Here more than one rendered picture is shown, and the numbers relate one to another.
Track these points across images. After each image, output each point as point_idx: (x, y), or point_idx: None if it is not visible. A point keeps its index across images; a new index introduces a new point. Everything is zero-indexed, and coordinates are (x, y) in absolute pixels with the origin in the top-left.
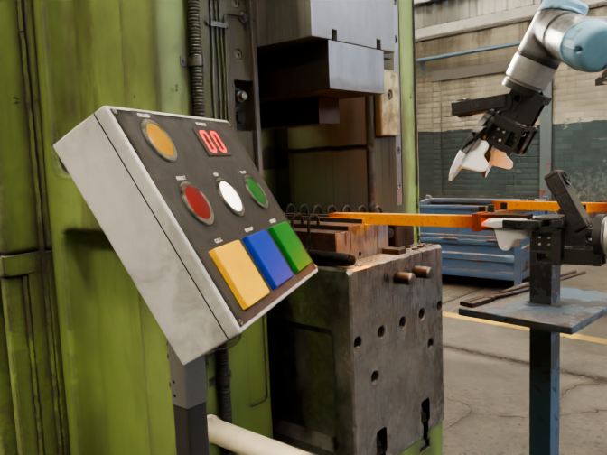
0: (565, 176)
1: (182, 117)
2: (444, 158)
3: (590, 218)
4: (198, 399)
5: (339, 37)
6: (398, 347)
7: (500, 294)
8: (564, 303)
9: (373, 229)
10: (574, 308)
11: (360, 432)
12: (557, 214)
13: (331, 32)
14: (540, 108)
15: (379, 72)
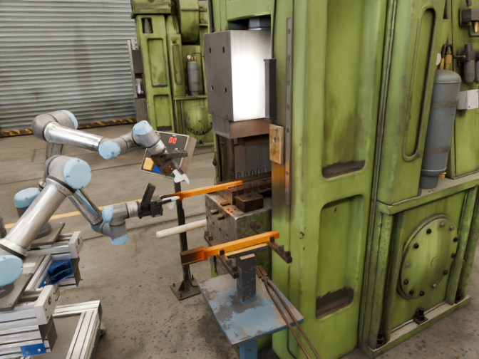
0: (147, 186)
1: (170, 133)
2: None
3: (143, 204)
4: (174, 189)
5: (214, 114)
6: (219, 236)
7: (265, 283)
8: (234, 302)
9: (227, 191)
10: (223, 300)
11: (209, 246)
12: (156, 201)
13: (212, 112)
14: (153, 160)
15: (227, 129)
